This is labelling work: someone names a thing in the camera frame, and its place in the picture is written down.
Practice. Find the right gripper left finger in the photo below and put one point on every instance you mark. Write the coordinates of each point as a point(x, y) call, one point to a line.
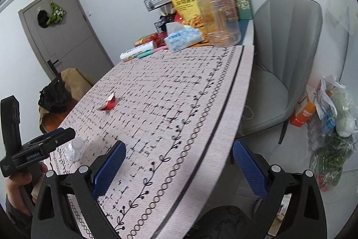
point(53, 216)

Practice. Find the person's left hand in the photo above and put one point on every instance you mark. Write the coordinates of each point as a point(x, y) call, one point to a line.
point(14, 200)

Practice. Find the patterned white tablecloth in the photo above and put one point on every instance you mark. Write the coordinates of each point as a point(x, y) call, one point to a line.
point(177, 114)

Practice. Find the yellow snack bag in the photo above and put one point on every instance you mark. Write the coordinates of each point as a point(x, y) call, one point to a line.
point(187, 3)

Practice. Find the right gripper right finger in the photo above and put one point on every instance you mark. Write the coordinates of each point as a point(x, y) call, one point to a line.
point(305, 216)

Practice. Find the crushed clear plastic bottle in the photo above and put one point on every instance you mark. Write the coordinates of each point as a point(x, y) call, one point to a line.
point(73, 150)

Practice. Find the clear plastic jar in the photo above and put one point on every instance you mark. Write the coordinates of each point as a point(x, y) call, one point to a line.
point(221, 22)

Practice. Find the red tin can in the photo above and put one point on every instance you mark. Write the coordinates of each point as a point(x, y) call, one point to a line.
point(178, 18)

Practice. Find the orange cardboard box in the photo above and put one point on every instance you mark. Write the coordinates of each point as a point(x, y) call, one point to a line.
point(304, 108)

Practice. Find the teal marker pen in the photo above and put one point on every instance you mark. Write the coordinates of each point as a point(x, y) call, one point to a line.
point(150, 52)

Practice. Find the green toy on door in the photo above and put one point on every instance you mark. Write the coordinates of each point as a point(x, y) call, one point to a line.
point(57, 14)

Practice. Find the grey upholstered chair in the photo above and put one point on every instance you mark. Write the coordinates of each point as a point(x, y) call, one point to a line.
point(286, 37)

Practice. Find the bag of green vegetables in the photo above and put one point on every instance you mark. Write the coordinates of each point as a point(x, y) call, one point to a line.
point(328, 160)

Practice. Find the grey keyboard-like rack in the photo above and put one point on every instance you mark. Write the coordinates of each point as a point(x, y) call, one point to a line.
point(155, 4)

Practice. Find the blue tissue pack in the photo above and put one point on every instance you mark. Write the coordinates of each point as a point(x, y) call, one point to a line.
point(180, 36)

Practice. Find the black knee trousers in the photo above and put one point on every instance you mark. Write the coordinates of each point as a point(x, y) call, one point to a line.
point(220, 222)

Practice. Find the blue water bottle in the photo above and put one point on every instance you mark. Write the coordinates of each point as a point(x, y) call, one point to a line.
point(328, 123)

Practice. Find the red snack packets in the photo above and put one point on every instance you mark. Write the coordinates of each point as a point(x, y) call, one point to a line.
point(157, 38)

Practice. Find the black hat on door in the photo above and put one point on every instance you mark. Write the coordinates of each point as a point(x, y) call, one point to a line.
point(43, 19)

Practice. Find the white roll package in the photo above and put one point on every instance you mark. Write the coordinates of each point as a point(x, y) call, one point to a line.
point(134, 52)

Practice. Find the grey door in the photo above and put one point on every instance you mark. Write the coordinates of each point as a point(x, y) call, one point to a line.
point(70, 44)

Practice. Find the brown wooden chair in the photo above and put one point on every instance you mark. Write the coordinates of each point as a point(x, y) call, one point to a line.
point(58, 98)

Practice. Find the white plastic bag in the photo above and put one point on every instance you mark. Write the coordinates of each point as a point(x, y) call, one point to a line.
point(334, 96)

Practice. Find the small red paper scrap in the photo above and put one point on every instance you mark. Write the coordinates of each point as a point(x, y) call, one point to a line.
point(109, 103)

